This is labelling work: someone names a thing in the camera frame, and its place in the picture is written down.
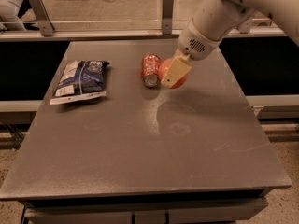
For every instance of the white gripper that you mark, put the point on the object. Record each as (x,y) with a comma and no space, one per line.
(196,45)

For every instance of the red apple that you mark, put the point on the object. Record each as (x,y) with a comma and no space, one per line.
(180,80)

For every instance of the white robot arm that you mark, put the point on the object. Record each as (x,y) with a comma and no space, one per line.
(213,20)

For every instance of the red coke can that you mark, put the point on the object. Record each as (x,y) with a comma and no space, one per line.
(149,70)

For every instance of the blue chip bag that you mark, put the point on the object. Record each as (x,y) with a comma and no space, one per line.
(80,81)

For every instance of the grey table cabinet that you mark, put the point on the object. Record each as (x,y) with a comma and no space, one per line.
(220,207)

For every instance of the person in background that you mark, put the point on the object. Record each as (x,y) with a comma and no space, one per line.
(9,19)

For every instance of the metal rail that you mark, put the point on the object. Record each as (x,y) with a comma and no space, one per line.
(127,34)

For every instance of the middle metal bracket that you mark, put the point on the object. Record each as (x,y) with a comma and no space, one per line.
(167,16)

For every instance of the metal bracket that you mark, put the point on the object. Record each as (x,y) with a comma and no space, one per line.
(167,16)
(245,27)
(42,19)

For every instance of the right metal bracket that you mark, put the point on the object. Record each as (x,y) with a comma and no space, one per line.
(245,27)

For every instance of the left metal bracket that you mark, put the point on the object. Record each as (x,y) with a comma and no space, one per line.
(42,19)

